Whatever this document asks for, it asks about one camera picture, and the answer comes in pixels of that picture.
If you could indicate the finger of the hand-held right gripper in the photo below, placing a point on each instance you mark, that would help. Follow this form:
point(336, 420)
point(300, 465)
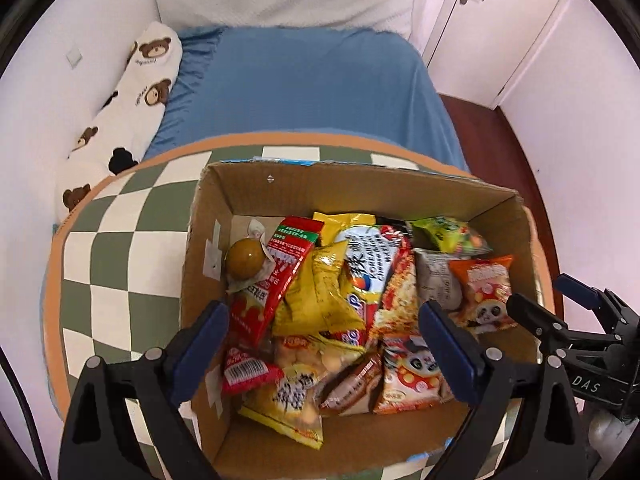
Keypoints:
point(580, 290)
point(535, 315)

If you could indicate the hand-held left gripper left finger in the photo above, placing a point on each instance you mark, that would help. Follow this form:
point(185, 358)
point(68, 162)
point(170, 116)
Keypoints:
point(200, 345)

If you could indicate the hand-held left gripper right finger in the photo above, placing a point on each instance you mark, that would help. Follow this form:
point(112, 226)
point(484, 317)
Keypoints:
point(450, 360)

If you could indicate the small red snack packet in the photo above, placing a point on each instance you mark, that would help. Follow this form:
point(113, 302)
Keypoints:
point(245, 367)

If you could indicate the panda snack packet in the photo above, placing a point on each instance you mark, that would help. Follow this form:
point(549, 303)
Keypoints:
point(480, 285)
point(410, 375)

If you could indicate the beige cookie packet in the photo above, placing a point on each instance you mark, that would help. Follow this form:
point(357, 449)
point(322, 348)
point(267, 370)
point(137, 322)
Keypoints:
point(437, 277)

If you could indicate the packed braised egg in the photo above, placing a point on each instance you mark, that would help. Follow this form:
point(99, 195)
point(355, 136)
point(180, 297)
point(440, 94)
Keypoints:
point(245, 257)

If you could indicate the dark red snack packet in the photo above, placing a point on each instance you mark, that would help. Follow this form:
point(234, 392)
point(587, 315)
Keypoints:
point(350, 385)

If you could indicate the round biscuit packet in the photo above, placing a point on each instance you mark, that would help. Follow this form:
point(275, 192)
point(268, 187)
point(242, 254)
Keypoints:
point(310, 355)

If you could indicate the green gumball candy bag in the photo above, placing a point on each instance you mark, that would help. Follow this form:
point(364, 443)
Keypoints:
point(450, 235)

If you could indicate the red and green snack packet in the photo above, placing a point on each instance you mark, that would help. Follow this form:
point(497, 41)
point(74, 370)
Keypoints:
point(285, 260)

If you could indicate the yellow chip bag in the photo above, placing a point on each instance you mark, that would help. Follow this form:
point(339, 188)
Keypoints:
point(320, 285)

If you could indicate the printed cardboard box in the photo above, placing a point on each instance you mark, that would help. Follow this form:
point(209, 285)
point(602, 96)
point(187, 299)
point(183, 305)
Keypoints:
point(350, 195)

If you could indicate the person's right forearm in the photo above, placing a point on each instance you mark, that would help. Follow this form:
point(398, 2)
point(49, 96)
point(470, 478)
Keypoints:
point(607, 432)

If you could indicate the yellow biscuit ball packet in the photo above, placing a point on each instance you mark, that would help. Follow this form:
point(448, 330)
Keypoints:
point(290, 405)

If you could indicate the green white checkered mat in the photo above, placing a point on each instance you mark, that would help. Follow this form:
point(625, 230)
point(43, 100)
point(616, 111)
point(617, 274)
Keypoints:
point(125, 260)

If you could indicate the large white snack bag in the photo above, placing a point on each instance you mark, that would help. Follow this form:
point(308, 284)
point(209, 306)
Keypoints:
point(370, 260)

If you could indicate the small yellow snack packet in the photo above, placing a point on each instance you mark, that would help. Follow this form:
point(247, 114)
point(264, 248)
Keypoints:
point(350, 222)

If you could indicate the white door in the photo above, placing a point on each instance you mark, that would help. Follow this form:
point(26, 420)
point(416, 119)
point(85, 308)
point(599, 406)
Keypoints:
point(510, 35)

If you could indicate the bear print bolster pillow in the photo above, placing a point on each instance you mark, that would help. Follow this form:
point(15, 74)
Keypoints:
point(145, 75)

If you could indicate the bed with blue sheet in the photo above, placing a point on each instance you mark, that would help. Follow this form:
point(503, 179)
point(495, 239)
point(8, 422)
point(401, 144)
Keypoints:
point(310, 85)

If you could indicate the white pillow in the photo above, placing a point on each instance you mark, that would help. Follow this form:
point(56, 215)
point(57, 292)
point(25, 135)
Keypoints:
point(280, 0)

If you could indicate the white wall switch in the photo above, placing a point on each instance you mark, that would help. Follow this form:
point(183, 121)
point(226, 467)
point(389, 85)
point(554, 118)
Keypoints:
point(75, 57)

